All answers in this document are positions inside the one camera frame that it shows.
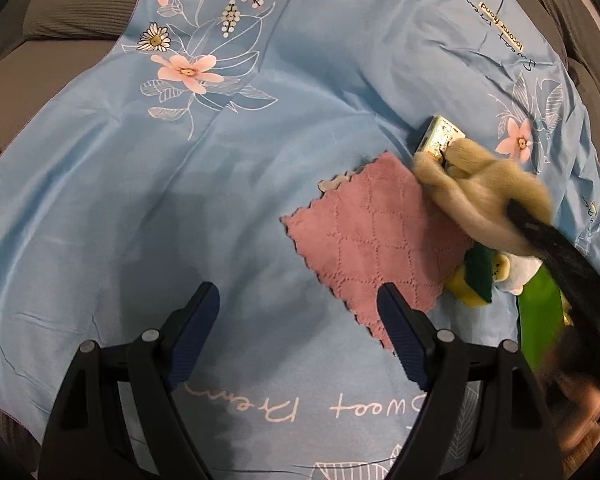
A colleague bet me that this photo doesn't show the grey sofa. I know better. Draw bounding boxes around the grey sofa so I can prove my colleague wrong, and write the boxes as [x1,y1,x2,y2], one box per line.
[0,0,600,126]

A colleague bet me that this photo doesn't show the cream plush toy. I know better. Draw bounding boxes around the cream plush toy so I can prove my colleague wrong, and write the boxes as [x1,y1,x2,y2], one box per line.
[411,139,555,257]

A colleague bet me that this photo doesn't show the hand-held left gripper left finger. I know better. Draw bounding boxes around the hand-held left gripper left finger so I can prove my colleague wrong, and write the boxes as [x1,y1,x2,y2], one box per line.
[39,281,221,480]

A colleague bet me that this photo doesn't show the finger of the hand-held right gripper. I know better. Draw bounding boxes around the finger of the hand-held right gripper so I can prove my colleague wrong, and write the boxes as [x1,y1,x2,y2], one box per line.
[507,200,600,341]

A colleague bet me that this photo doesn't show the light blue floral bedsheet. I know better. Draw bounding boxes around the light blue floral bedsheet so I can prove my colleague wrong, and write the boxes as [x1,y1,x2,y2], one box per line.
[0,0,600,480]

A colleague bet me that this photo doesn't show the yellow green sponge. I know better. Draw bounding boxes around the yellow green sponge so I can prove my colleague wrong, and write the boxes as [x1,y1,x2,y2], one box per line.
[445,245,512,308]

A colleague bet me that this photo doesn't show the small cream tissue pack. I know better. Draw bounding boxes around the small cream tissue pack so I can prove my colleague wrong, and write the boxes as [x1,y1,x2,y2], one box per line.
[412,115,467,166]

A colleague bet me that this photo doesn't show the white plush bunny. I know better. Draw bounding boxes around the white plush bunny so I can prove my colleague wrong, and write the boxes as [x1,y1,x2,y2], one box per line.
[495,252,543,296]

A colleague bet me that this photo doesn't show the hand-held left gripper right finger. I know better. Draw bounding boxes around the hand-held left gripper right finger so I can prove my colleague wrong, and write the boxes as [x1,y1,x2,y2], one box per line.
[376,282,565,480]

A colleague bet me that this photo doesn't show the pink quilted cloth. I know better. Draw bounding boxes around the pink quilted cloth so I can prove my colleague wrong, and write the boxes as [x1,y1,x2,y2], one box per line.
[280,151,476,358]

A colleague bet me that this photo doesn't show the green box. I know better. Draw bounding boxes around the green box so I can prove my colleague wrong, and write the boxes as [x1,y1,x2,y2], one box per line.
[516,265,576,376]

